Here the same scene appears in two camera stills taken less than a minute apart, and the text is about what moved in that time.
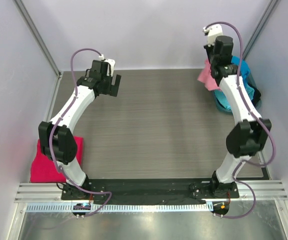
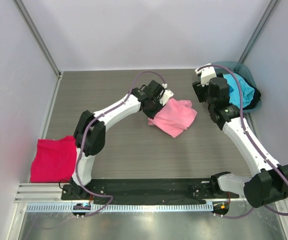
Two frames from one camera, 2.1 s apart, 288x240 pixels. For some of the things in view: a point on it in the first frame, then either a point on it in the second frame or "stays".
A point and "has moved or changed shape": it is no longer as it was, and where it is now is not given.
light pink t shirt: (206, 78) has moved or changed shape
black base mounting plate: (147, 189) stays
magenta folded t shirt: (44, 170) stays
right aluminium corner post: (260, 28) stays
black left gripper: (113, 88) to (151, 107)
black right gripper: (207, 50) to (198, 90)
